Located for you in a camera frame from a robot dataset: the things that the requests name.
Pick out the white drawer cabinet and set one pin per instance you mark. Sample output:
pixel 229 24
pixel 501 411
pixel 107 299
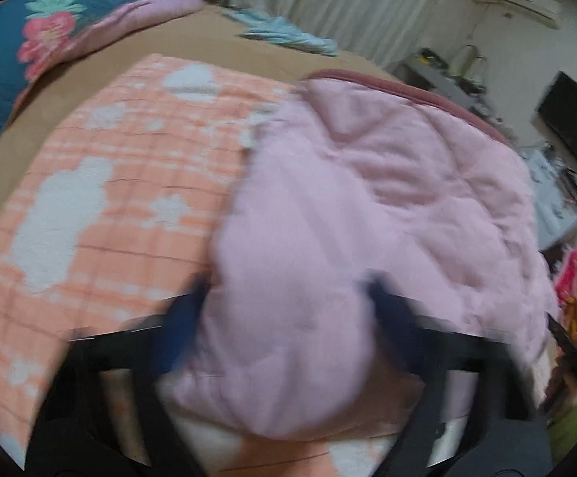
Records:
pixel 554 198

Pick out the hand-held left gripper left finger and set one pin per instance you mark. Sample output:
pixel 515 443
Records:
pixel 169 338

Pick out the black monitor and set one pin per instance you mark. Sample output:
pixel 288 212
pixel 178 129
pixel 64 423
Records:
pixel 574 124

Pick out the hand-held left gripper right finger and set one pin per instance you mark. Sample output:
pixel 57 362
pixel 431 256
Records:
pixel 407 328

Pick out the grey desk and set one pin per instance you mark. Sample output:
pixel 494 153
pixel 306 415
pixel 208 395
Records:
pixel 447 84

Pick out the orange checked blanket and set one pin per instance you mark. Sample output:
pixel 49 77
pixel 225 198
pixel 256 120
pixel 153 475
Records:
pixel 119 208

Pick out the blue floral quilt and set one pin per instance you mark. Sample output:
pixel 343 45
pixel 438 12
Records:
pixel 35 35

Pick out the person's right hand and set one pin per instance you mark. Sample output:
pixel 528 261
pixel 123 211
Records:
pixel 564 387

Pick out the tan bed sheet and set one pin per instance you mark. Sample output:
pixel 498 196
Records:
pixel 119 54

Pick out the light blue cloth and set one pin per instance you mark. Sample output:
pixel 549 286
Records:
pixel 288 35

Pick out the white curtain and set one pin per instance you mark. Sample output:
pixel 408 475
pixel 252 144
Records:
pixel 358 0

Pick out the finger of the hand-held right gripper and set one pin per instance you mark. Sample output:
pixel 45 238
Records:
pixel 571 353

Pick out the white air conditioner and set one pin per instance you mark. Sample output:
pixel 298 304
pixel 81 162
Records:
pixel 529 2

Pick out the pink quilted jacket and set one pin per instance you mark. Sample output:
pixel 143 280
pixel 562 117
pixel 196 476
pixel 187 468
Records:
pixel 368 208

